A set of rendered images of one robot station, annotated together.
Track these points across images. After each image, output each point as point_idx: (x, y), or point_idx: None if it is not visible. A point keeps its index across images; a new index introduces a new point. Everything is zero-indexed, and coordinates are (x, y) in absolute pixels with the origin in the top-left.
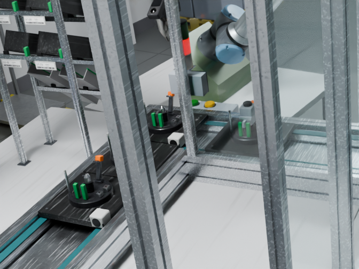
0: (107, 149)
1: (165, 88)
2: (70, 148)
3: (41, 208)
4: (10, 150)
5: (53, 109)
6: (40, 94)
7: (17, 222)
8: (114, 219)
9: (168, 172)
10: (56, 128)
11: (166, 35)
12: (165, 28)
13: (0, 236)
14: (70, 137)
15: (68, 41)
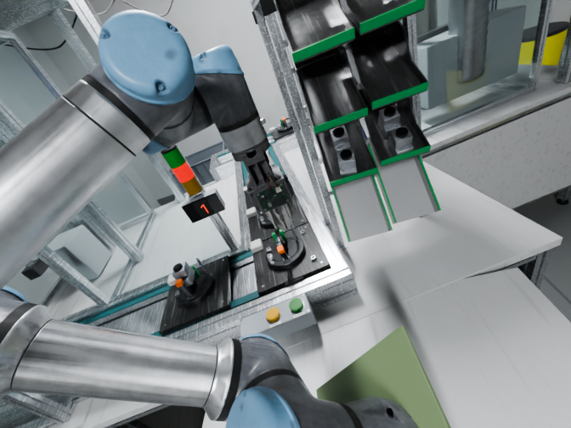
0: (302, 210)
1: (500, 410)
2: (390, 222)
3: (285, 174)
4: (436, 188)
5: (546, 237)
6: None
7: (289, 168)
8: (243, 195)
9: (240, 228)
10: (457, 224)
11: (284, 218)
12: (288, 215)
13: (286, 163)
14: (416, 228)
15: (287, 109)
